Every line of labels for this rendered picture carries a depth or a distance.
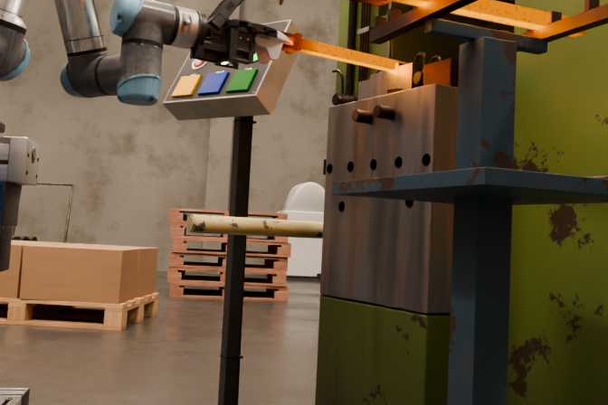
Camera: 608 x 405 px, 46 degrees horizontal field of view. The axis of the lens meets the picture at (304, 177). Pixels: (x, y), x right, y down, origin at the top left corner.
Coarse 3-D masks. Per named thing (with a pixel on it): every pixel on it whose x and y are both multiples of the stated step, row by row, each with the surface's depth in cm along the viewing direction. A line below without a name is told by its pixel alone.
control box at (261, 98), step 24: (264, 24) 202; (288, 24) 196; (192, 72) 205; (216, 72) 199; (264, 72) 188; (288, 72) 196; (168, 96) 203; (192, 96) 197; (216, 96) 192; (240, 96) 187; (264, 96) 187
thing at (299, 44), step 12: (288, 36) 146; (300, 36) 146; (288, 48) 146; (300, 48) 146; (312, 48) 148; (324, 48) 150; (336, 48) 151; (336, 60) 154; (348, 60) 154; (360, 60) 154; (372, 60) 156; (384, 60) 158
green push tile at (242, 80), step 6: (234, 72) 193; (240, 72) 192; (246, 72) 190; (252, 72) 189; (234, 78) 191; (240, 78) 190; (246, 78) 189; (252, 78) 188; (234, 84) 190; (240, 84) 188; (246, 84) 187; (228, 90) 189; (234, 90) 188; (240, 90) 187; (246, 90) 186
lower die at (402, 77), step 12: (384, 72) 162; (396, 72) 158; (408, 72) 155; (360, 84) 170; (372, 84) 166; (384, 84) 162; (396, 84) 158; (408, 84) 155; (360, 96) 170; (372, 96) 166
